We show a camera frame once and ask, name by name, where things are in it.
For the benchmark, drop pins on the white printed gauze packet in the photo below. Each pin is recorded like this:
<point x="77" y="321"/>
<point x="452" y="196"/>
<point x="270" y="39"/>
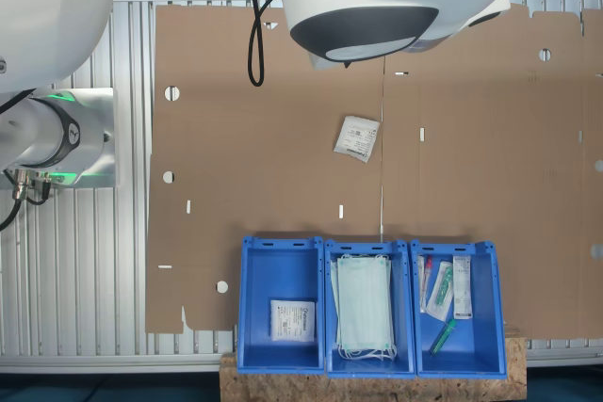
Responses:
<point x="292" y="320"/>
<point x="356" y="138"/>

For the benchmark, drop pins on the brown cardboard sheet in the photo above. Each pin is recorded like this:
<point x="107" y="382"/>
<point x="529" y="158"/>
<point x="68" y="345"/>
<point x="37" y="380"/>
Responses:
<point x="264" y="148"/>

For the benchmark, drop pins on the pale green face mask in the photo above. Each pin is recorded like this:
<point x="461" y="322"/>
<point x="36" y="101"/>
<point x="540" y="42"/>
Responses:
<point x="365" y="303"/>
<point x="333" y="289"/>

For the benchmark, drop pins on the blue bin with gauze packets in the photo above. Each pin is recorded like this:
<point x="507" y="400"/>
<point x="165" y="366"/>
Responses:
<point x="254" y="289"/>

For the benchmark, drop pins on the red-capped tube in clear bag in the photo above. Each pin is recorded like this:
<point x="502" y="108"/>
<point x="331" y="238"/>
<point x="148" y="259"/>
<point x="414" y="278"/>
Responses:
<point x="425" y="279"/>

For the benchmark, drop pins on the green syringe in clear bag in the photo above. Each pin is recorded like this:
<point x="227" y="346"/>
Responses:
<point x="441" y="286"/>

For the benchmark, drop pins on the long white printed packet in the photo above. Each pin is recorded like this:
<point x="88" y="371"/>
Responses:
<point x="462" y="286"/>

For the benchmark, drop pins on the blue bin with face masks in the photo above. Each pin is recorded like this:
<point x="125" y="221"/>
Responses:
<point x="405" y="317"/>

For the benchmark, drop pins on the loose green capped needle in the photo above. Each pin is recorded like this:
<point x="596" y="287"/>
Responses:
<point x="443" y="337"/>

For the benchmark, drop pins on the blue bin with syringe packets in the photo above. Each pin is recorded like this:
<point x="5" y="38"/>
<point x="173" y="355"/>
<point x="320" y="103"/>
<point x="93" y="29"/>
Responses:
<point x="485" y="317"/>

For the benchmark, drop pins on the chipboard wooden plank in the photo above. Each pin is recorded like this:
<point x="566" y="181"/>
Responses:
<point x="377" y="390"/>

